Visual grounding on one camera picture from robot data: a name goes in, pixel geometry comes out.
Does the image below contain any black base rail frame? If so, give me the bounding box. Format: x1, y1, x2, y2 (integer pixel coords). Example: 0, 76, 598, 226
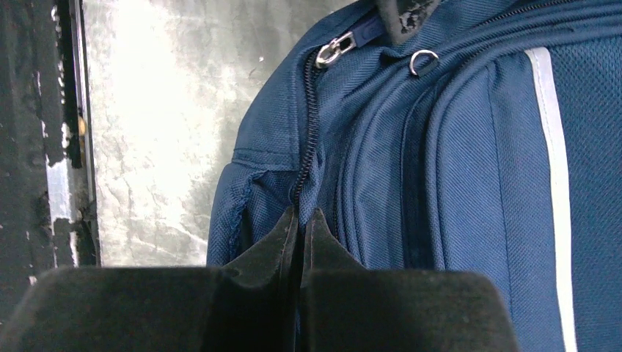
1, 1, 100, 323

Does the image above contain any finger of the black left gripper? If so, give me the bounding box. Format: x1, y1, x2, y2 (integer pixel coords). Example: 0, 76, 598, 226
375, 0, 440, 45

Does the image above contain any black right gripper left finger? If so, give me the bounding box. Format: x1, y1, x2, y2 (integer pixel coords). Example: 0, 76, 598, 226
1, 209, 299, 351

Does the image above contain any navy blue student backpack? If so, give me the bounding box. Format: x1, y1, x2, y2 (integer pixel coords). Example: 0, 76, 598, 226
207, 1, 621, 351

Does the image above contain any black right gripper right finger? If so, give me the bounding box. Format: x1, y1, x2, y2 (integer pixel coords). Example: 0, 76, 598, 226
301, 210, 519, 351

